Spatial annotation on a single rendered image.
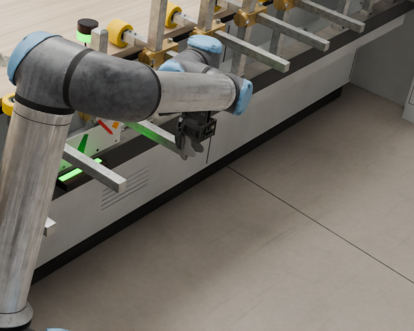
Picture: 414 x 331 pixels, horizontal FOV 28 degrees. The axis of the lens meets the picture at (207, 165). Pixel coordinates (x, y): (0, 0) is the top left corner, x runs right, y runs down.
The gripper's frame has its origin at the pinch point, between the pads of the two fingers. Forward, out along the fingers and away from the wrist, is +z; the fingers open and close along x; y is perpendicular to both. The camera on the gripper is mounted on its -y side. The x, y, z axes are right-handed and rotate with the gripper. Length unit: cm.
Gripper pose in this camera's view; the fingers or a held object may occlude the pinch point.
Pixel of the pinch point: (183, 154)
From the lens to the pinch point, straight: 234.2
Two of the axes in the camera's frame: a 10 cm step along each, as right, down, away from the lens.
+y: 7.8, 4.3, -4.6
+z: -1.3, 8.3, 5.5
